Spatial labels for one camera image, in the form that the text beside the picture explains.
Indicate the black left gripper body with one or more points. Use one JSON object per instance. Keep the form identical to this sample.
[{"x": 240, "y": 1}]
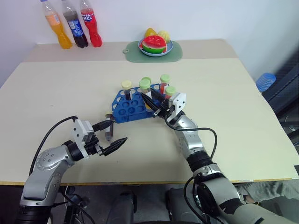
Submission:
[{"x": 93, "y": 147}]

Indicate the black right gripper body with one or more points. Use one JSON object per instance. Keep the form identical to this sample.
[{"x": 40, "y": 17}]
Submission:
[{"x": 164, "y": 110}]

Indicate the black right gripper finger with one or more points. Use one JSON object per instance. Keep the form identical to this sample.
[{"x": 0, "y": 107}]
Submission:
[
  {"x": 151, "y": 105},
  {"x": 160, "y": 99}
]

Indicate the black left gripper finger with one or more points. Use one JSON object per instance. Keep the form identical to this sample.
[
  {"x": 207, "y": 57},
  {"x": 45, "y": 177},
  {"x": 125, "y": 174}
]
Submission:
[
  {"x": 114, "y": 146},
  {"x": 100, "y": 125}
]

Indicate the dark-liquid test tube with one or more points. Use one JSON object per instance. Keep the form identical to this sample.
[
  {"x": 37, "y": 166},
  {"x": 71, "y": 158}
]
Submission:
[{"x": 109, "y": 135}]

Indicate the green-capped white-label test tube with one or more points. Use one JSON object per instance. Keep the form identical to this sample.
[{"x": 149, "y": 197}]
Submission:
[{"x": 144, "y": 86}]

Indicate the grey knit sleeve forearm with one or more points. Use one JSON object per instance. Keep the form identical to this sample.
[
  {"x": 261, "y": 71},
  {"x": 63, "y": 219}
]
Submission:
[{"x": 271, "y": 190}]

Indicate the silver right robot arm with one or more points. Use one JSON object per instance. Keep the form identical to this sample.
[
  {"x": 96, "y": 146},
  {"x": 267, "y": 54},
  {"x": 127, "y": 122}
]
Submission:
[{"x": 191, "y": 140}]

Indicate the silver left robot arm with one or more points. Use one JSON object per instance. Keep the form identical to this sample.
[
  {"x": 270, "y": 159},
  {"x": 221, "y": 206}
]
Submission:
[{"x": 46, "y": 168}]

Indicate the green-capped red test tube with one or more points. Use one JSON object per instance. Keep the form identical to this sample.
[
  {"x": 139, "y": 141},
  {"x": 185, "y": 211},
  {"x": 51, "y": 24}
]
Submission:
[
  {"x": 165, "y": 79},
  {"x": 170, "y": 90}
]

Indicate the blue test tube rack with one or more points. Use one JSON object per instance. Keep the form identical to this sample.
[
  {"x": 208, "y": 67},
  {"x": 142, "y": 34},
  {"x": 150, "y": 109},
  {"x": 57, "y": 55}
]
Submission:
[{"x": 127, "y": 109}]

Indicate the yellow-capped dark test tube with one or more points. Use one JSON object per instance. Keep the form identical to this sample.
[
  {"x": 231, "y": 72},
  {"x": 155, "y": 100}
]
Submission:
[{"x": 126, "y": 85}]

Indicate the person's bare hand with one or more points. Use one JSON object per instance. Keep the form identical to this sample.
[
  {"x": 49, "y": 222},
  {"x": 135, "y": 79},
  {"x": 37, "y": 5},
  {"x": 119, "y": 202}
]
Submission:
[{"x": 250, "y": 200}]

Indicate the light blue plate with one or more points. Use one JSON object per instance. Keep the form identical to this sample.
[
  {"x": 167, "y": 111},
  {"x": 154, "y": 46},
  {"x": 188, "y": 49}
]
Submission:
[{"x": 154, "y": 54}]

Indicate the green cutting board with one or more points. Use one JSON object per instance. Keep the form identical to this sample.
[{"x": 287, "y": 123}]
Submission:
[{"x": 177, "y": 52}]

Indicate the toy watermelon slice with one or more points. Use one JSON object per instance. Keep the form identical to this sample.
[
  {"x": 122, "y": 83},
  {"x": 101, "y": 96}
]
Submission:
[{"x": 154, "y": 44}]

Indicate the dark rounded shape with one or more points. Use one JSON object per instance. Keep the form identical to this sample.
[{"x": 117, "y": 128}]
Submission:
[
  {"x": 176, "y": 207},
  {"x": 125, "y": 207}
]

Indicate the yellow toy fruit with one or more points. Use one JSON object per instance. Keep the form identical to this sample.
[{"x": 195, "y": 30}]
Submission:
[{"x": 150, "y": 32}]

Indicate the red soda plastic bottle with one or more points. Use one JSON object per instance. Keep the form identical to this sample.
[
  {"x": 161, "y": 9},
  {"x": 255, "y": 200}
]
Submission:
[{"x": 94, "y": 35}]

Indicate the dark cola plastic bottle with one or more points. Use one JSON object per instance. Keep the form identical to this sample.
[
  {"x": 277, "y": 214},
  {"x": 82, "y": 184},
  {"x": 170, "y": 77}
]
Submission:
[{"x": 77, "y": 32}]

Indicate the orange soda plastic bottle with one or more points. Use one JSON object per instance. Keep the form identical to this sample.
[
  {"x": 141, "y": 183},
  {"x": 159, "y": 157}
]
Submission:
[{"x": 61, "y": 37}]

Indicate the blue water bottle cap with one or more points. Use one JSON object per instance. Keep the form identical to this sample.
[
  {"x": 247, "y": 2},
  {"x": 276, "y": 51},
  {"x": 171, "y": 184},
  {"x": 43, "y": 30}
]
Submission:
[{"x": 266, "y": 81}]

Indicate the black chair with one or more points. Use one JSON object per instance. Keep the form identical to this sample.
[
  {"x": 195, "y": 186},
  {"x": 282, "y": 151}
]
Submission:
[{"x": 287, "y": 93}]

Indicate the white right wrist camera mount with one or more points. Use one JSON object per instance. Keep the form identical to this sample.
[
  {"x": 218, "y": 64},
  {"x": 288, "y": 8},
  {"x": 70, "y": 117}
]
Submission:
[{"x": 178, "y": 101}]

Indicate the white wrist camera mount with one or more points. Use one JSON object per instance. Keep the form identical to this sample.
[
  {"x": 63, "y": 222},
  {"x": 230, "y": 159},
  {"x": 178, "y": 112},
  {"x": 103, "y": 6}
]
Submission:
[
  {"x": 80, "y": 130},
  {"x": 178, "y": 101}
]

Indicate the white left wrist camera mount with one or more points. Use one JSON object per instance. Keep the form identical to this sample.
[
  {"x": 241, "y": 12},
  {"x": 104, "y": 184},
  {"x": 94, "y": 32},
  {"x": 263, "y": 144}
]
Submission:
[{"x": 80, "y": 130}]

